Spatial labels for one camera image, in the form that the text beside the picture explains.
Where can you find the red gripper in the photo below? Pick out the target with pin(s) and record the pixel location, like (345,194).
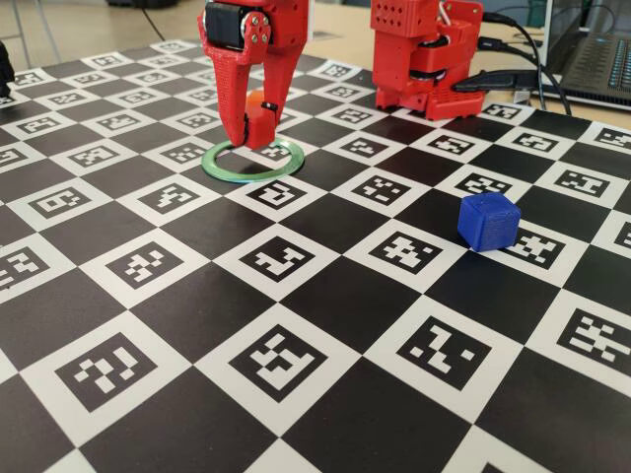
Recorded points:
(283,30)

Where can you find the orange cube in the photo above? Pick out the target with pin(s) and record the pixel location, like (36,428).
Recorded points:
(255,101)

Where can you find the red cube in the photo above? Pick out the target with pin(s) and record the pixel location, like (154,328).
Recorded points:
(259,130)

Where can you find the blue cube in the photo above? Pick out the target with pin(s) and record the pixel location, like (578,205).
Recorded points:
(488,224)

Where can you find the red robot arm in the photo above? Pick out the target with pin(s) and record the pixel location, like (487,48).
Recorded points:
(394,64)

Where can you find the black white marker mat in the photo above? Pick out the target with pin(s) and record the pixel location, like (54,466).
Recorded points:
(345,305)

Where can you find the black tripod leg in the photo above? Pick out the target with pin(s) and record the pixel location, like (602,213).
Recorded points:
(5,69)

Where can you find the dark laptop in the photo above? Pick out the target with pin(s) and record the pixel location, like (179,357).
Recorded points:
(591,64)

